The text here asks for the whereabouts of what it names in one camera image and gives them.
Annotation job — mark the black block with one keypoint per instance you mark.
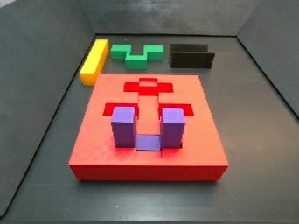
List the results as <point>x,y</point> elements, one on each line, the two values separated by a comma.
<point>190,56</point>

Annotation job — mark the green zigzag block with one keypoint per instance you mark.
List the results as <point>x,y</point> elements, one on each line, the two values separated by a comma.
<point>137,62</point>

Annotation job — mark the yellow long bar block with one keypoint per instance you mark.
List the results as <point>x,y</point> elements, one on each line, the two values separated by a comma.
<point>94,62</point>

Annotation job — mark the purple U-shaped block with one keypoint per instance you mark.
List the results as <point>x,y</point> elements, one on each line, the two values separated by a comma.
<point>152,132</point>

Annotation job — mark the red puzzle board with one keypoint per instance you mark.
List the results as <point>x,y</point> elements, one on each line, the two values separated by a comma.
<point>98,160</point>

